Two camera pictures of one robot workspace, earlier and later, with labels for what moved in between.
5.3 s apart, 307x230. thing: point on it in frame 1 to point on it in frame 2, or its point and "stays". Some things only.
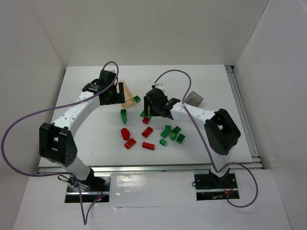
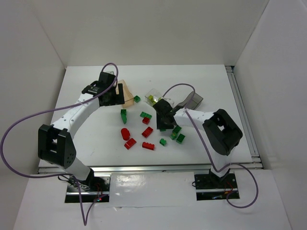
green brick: (142, 114) stays
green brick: (176, 130) stays
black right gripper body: (146, 108) to (163, 122)
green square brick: (180, 139) stays
